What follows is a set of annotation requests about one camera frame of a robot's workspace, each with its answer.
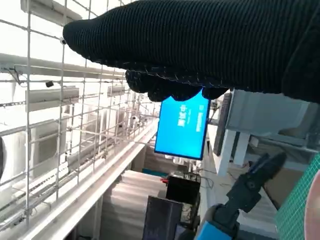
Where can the black left robot hand blue tape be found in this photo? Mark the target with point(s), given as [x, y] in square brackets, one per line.
[240, 195]

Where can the white corrugated partition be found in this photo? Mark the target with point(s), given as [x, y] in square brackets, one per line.
[130, 200]

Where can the dark rectangular panel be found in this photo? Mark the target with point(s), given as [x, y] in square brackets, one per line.
[161, 220]

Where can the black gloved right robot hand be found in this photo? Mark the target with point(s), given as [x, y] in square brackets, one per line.
[200, 45]

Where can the blue screen monitor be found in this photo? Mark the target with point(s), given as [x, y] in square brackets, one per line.
[180, 135]

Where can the dark flat screen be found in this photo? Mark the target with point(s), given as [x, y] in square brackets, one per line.
[221, 125]

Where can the black computer box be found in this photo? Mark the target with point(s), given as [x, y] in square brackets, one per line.
[182, 190]

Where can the green cutting mat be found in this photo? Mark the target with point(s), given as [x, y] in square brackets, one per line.
[292, 207]

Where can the pink bowl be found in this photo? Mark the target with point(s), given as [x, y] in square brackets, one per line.
[313, 207]

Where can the white metal ceiling grid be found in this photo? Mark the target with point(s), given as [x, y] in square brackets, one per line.
[28, 71]

